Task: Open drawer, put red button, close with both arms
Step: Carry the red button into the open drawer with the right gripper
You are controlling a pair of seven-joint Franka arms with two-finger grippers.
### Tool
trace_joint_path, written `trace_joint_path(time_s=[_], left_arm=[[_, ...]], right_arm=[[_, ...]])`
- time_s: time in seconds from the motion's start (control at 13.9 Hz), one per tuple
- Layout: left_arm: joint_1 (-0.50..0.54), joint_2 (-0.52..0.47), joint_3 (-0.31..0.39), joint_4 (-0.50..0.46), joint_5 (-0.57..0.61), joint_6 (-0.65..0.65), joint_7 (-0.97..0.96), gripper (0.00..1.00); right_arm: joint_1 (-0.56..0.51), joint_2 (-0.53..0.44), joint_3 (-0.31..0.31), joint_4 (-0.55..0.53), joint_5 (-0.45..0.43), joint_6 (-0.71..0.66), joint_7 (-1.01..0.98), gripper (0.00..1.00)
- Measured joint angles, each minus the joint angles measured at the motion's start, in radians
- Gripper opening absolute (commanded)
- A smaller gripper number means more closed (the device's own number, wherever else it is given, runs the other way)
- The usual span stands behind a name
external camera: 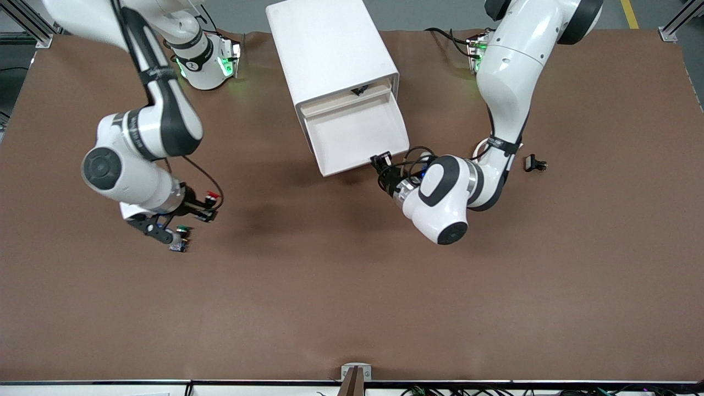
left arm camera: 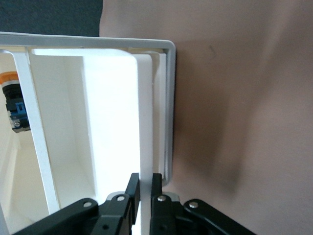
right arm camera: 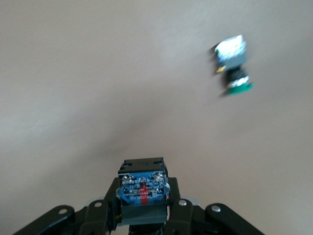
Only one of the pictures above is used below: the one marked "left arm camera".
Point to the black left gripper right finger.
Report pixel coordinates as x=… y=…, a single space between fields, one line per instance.
x=166 y=218

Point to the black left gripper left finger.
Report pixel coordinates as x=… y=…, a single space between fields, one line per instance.
x=97 y=220

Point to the cream plastic drawer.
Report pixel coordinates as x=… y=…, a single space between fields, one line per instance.
x=110 y=110

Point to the red emergency push button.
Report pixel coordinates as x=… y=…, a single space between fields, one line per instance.
x=13 y=98

